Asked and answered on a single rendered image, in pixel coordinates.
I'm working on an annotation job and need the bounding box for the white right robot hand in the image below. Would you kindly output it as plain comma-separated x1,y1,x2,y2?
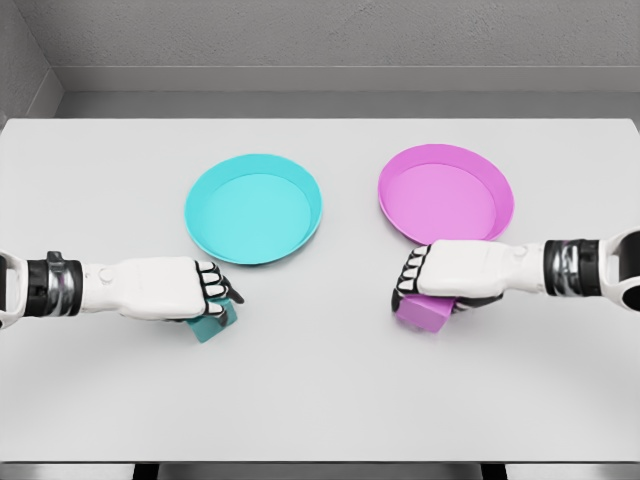
391,239,508,316

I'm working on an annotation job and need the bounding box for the pink round plate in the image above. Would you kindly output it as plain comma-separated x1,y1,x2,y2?
377,143,516,247

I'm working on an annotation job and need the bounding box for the cyan block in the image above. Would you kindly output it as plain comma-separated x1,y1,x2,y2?
186,297,241,345

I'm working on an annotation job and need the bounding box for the pink block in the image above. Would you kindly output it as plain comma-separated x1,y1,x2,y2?
394,294,456,335

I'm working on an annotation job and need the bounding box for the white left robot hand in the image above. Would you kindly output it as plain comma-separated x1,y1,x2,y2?
117,256,246,324

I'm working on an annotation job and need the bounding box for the cyan round plate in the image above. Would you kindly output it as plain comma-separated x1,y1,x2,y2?
184,153,324,265

